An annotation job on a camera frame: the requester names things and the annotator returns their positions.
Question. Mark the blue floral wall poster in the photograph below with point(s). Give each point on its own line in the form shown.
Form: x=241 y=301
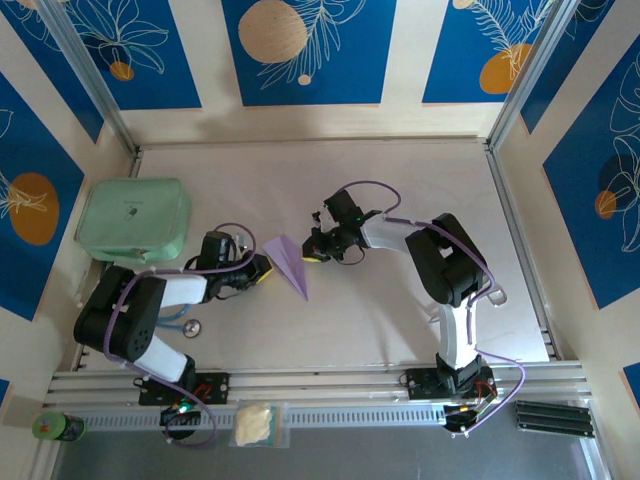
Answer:
x=30 y=150
x=350 y=60
x=450 y=50
x=160 y=60
x=575 y=225

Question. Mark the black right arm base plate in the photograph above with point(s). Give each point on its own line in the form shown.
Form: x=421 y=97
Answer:
x=420 y=382

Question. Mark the mint green lidded container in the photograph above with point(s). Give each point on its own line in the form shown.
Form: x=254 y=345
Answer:
x=125 y=210

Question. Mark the aluminium frame post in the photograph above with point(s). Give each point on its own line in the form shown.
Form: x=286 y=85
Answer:
x=85 y=75
x=530 y=75

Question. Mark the light purple paper sheet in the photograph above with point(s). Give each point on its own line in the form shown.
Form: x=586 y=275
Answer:
x=287 y=260

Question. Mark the green lidded can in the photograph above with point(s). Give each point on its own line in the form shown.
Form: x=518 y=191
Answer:
x=57 y=427

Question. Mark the black ridged block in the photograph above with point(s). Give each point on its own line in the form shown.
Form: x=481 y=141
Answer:
x=552 y=419

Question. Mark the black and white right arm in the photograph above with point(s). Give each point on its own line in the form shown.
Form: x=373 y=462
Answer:
x=445 y=265

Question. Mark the black connector board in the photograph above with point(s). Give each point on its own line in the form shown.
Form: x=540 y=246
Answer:
x=177 y=415
x=465 y=417

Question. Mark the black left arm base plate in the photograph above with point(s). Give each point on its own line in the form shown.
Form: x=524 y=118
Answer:
x=215 y=387

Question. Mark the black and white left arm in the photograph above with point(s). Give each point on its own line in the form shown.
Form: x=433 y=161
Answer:
x=125 y=320

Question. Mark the blue tube stethoscope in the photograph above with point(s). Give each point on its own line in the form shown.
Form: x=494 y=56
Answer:
x=192 y=328

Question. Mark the aluminium frame rail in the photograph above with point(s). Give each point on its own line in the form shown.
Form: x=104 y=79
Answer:
x=310 y=380

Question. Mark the clear bag with pale contents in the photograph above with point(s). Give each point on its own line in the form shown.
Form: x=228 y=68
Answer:
x=257 y=425

